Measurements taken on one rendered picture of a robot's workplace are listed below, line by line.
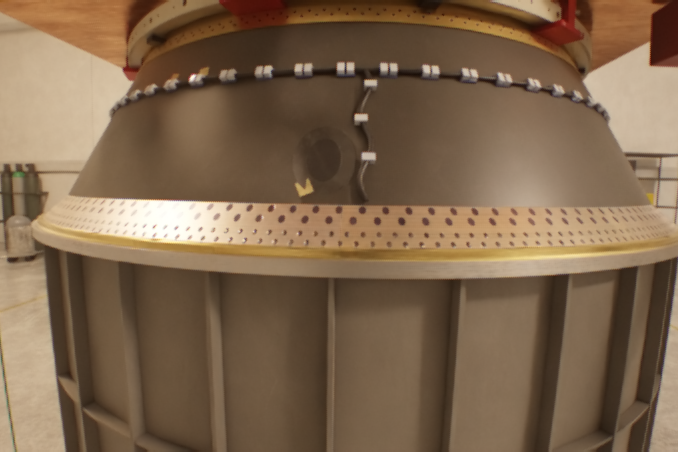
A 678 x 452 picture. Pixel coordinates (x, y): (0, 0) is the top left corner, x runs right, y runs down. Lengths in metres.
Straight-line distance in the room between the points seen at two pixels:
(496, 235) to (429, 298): 0.14
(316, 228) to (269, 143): 0.20
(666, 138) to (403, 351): 7.75
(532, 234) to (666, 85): 7.70
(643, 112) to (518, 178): 7.29
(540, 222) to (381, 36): 0.47
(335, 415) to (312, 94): 0.56
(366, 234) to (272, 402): 0.32
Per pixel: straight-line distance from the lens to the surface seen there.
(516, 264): 0.59
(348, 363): 0.61
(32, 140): 9.02
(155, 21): 1.13
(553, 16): 1.10
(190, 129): 0.79
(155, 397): 0.81
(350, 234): 0.55
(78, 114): 8.38
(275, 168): 0.64
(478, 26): 0.94
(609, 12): 1.32
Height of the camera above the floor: 1.26
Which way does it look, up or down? 6 degrees down
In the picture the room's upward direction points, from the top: 1 degrees clockwise
